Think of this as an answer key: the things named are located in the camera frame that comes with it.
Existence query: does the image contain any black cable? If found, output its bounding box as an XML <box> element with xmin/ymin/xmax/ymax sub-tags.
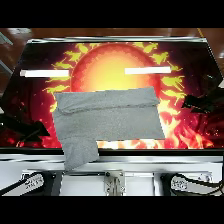
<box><xmin>175</xmin><ymin>173</ymin><xmax>224</xmax><ymax>196</ymax></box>

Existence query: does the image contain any grey shirt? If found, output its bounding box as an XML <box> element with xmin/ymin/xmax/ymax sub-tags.
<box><xmin>51</xmin><ymin>85</ymin><xmax>167</xmax><ymax>173</ymax></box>

